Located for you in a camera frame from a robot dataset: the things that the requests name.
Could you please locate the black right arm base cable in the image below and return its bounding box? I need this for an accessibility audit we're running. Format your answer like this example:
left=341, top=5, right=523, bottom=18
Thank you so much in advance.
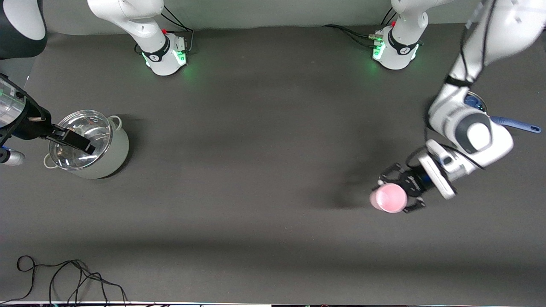
left=160, top=4, right=195, bottom=54

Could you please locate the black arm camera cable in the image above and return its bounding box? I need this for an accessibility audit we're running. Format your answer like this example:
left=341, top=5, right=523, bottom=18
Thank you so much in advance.
left=0, top=75, right=46, bottom=124
left=404, top=0, right=499, bottom=171

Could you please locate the dark blue saucepan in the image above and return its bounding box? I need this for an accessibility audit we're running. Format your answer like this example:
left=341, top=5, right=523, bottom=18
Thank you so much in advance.
left=484, top=107, right=542, bottom=134

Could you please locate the silver pot with glass lid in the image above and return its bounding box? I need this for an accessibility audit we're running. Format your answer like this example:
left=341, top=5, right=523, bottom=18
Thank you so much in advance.
left=43, top=110, right=130, bottom=180

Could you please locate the black arm base cable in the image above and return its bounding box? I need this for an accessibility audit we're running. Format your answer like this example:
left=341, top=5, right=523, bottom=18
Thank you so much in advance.
left=322, top=24, right=378, bottom=48
left=160, top=4, right=195, bottom=54
left=382, top=6, right=399, bottom=26

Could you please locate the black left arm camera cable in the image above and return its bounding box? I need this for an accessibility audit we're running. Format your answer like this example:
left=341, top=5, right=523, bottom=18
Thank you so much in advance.
left=404, top=0, right=499, bottom=171

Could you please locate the thin black tangled cable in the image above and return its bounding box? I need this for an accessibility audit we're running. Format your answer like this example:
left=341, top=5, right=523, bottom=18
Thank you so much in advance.
left=0, top=255, right=128, bottom=305

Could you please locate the black left arm base cable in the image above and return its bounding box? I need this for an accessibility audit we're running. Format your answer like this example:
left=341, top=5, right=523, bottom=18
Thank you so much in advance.
left=382, top=6, right=399, bottom=26
left=322, top=24, right=378, bottom=48

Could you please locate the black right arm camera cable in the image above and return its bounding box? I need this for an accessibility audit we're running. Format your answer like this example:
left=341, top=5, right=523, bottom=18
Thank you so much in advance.
left=0, top=75, right=46, bottom=124

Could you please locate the dark grey table cover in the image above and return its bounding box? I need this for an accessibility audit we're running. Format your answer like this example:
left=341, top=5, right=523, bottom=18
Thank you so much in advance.
left=0, top=23, right=546, bottom=304

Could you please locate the pink plastic cup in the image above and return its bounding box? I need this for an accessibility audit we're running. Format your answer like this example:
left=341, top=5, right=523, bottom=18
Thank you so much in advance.
left=369, top=182, right=408, bottom=214

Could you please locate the small glass saucepan lid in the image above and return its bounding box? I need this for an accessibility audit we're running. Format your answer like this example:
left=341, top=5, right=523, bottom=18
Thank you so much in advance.
left=464, top=92, right=488, bottom=116

